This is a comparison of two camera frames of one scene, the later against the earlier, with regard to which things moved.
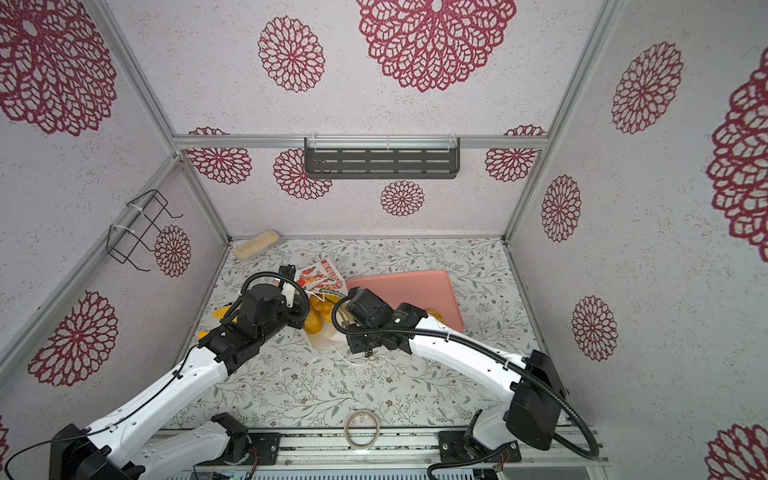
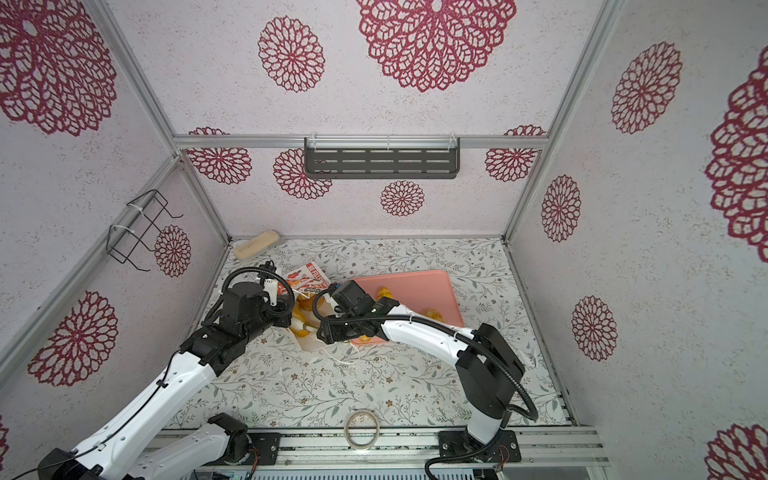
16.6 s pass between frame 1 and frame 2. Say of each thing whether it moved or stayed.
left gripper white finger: moved
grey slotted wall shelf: stayed
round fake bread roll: stayed
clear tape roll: stayed
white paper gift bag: moved
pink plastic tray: stayed
